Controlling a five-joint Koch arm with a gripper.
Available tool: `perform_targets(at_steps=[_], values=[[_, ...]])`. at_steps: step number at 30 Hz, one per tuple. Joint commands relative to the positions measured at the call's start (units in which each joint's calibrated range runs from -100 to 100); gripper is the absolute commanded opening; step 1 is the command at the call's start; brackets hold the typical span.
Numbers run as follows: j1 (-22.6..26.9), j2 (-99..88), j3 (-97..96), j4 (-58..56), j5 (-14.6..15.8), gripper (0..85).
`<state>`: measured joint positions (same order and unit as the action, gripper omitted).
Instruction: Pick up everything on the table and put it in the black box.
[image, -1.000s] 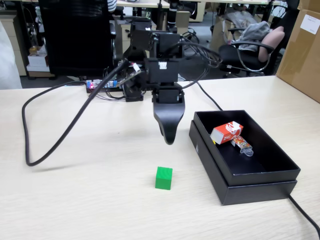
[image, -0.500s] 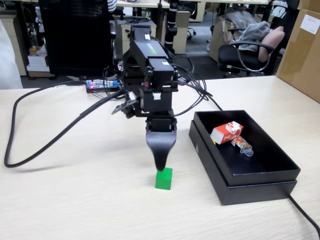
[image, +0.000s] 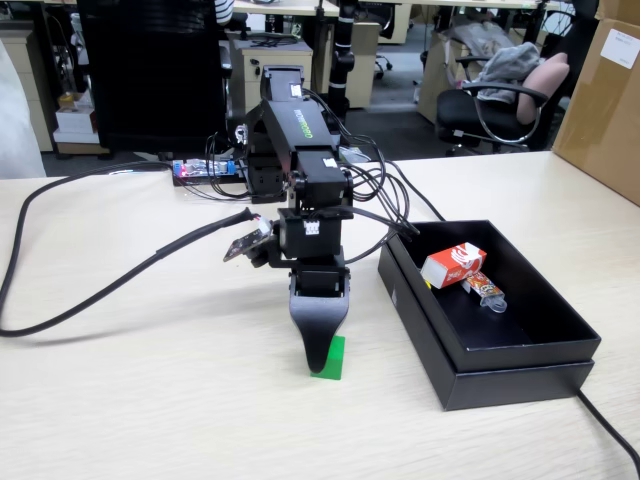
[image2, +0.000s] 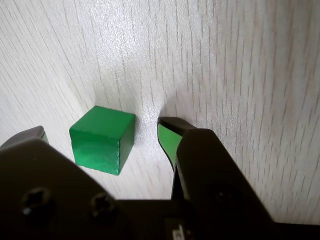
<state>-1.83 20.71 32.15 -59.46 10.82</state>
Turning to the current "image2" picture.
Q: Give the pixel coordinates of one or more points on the green wooden cube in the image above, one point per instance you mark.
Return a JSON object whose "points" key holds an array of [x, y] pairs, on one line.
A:
{"points": [[97, 140]]}

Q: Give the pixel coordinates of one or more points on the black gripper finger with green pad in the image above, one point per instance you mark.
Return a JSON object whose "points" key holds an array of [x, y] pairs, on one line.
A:
{"points": [[212, 175], [50, 190]]}

